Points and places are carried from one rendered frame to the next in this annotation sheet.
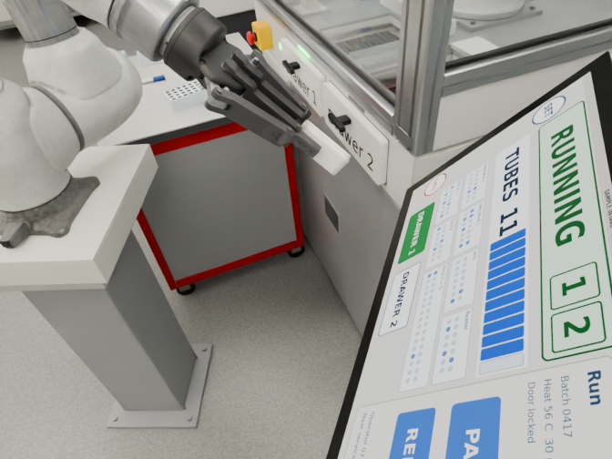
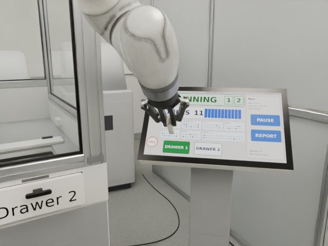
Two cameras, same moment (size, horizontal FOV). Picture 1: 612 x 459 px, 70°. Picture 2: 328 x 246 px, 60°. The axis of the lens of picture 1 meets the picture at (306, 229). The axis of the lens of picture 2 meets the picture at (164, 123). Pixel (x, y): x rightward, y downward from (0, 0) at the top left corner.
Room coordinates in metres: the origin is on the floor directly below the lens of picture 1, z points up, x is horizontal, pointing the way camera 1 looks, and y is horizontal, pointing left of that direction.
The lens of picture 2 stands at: (0.66, 0.77, 1.32)
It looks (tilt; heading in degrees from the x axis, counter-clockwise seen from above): 13 degrees down; 256
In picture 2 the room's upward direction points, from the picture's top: straight up
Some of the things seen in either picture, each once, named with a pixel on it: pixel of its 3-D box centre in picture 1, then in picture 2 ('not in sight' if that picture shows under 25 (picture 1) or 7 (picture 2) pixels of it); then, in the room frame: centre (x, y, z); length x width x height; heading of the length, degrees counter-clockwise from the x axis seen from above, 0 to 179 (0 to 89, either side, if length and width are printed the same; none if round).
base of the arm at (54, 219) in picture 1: (34, 203); not in sight; (0.74, 0.56, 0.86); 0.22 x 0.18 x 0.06; 171
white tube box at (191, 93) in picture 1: (186, 95); not in sight; (1.31, 0.33, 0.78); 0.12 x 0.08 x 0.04; 119
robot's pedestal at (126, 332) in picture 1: (123, 323); not in sight; (0.76, 0.55, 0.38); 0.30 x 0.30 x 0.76; 84
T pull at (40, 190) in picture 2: (341, 120); (38, 192); (0.85, -0.10, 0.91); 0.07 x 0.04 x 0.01; 17
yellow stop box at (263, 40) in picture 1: (261, 35); not in sight; (1.47, 0.07, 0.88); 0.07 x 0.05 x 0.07; 17
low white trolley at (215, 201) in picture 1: (207, 168); not in sight; (1.46, 0.37, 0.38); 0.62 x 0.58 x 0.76; 17
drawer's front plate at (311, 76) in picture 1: (302, 75); not in sight; (1.16, -0.04, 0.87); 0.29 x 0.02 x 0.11; 17
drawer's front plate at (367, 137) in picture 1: (352, 130); (38, 198); (0.86, -0.13, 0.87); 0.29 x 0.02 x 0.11; 17
